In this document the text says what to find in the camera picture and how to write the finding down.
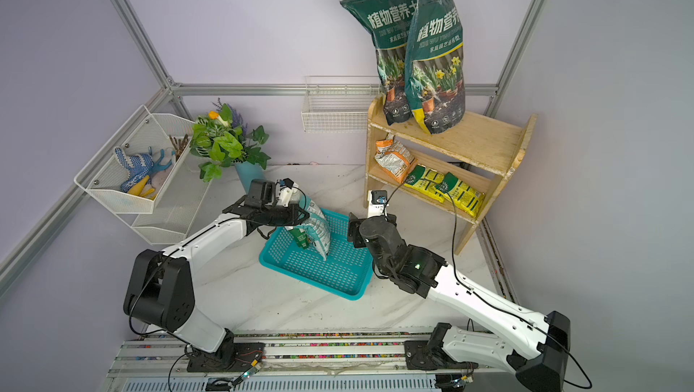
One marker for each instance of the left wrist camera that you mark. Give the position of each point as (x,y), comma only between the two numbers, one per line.
(286,192)

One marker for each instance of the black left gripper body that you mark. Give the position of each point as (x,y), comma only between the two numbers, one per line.
(280,214)

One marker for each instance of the yellow green fertilizer packet right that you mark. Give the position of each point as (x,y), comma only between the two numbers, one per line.
(461,194)

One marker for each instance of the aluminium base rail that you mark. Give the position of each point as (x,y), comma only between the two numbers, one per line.
(316,361)

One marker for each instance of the dark green soil bag rear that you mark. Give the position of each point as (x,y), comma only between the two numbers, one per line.
(388,23)

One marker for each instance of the blue knitted glove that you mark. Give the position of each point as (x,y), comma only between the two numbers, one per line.
(141,166)

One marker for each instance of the aluminium frame post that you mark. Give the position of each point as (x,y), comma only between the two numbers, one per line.
(521,42)

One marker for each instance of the teal white fertilizer bag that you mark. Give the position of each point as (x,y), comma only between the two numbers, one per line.
(317,229)

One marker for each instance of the yellow green fertilizer packet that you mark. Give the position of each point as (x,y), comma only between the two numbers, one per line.
(461,194)
(425,181)

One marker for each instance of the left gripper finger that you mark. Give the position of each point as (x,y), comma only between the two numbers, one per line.
(299,212)
(295,223)

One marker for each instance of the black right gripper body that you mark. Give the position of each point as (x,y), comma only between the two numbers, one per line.
(358,229)

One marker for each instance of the white mesh corner rack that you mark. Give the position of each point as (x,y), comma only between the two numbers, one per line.
(161,211)

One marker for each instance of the dark green soil bag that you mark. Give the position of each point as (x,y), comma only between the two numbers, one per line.
(434,66)
(388,23)

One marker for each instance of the white green fertilizer bag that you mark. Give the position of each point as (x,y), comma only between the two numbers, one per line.
(300,237)

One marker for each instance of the dark green soil bag front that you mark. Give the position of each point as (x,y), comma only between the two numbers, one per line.
(434,66)

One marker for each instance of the wooden two-tier shelf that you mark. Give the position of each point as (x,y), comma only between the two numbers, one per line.
(481,151)

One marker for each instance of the orange silver snack-like bag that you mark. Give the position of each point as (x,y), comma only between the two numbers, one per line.
(394,158)

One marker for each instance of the white wire wall basket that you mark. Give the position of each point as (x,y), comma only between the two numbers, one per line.
(338,104)

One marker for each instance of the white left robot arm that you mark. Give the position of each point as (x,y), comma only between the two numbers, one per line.
(161,289)

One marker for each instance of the yellow green fertilizer packet left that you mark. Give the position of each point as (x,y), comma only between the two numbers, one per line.
(425,181)

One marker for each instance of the artificial green plant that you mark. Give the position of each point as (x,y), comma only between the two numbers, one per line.
(222,138)

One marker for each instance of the teal plastic basket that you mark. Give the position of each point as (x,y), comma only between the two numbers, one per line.
(345,272)

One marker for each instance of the teal vase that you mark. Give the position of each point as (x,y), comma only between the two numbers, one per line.
(248,172)

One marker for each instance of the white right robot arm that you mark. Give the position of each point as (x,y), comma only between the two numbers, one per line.
(532,346)

